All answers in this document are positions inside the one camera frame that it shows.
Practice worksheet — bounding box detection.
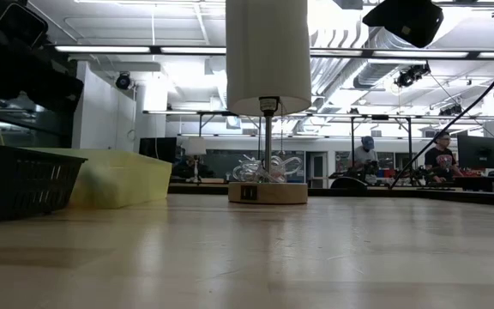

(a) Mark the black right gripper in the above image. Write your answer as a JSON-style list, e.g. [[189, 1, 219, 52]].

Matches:
[[361, 0, 445, 49]]

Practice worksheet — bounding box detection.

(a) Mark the long ceiling light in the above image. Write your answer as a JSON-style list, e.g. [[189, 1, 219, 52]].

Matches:
[[55, 45, 227, 55], [309, 50, 494, 60]]

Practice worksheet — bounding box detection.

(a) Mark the black ceiling-hung device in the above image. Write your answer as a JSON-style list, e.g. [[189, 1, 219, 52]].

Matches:
[[438, 104, 464, 118], [394, 63, 432, 89]]

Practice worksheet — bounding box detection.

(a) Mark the person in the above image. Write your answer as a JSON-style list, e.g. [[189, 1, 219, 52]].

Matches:
[[352, 135, 380, 176], [423, 130, 466, 184]]

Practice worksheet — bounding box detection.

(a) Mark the white shade table lamp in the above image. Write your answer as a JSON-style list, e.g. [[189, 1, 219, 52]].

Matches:
[[225, 0, 313, 205]]

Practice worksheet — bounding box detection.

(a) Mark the black computer monitor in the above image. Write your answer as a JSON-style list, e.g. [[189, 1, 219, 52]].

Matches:
[[138, 136, 178, 165], [457, 134, 494, 170]]

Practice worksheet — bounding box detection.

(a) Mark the small white background lamp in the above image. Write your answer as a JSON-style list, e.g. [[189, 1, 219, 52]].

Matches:
[[185, 136, 208, 184]]

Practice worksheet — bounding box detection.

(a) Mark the yellow plastic bin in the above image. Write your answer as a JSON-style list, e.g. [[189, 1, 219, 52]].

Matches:
[[27, 147, 174, 210]]

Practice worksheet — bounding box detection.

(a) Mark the dark glass cabinet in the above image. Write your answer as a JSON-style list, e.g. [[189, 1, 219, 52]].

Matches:
[[0, 88, 75, 149]]

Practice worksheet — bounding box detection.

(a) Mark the black mesh basket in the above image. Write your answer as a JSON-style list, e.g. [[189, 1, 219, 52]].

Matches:
[[0, 144, 88, 224]]

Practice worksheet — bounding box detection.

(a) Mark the silver ventilation duct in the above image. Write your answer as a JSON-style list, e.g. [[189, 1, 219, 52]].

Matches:
[[352, 25, 411, 89]]

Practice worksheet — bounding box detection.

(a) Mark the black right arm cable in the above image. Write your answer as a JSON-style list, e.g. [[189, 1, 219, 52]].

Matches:
[[389, 45, 494, 189]]

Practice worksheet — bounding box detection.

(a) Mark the black background station frame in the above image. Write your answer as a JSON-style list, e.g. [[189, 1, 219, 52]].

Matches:
[[143, 110, 415, 173]]

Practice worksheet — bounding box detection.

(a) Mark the black aluminium table frame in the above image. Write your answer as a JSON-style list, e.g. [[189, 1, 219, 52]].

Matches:
[[167, 183, 494, 208]]

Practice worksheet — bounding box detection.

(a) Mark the clear lamp cord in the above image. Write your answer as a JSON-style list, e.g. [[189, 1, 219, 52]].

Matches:
[[232, 154, 304, 184]]

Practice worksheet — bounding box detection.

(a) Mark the black wall-mounted device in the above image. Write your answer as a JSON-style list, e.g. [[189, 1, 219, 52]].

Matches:
[[114, 71, 134, 92]]

